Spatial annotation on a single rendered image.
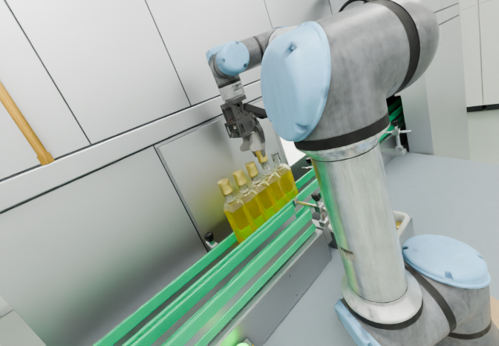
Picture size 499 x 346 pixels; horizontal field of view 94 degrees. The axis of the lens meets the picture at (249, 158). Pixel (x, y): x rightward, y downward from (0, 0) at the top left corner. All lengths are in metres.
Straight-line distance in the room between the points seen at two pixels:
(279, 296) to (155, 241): 0.42
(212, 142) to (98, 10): 0.49
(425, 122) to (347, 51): 1.24
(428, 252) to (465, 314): 0.09
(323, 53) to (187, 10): 0.75
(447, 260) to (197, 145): 0.68
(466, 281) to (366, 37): 0.40
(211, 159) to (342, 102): 0.64
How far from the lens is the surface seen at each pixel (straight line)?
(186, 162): 0.79
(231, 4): 1.06
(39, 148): 0.75
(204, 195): 0.84
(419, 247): 0.55
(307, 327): 0.80
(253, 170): 0.77
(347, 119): 0.26
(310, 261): 0.83
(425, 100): 1.44
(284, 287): 0.77
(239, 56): 0.61
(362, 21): 0.29
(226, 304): 0.69
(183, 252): 0.90
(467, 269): 0.53
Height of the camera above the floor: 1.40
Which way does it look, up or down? 17 degrees down
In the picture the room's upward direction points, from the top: 21 degrees counter-clockwise
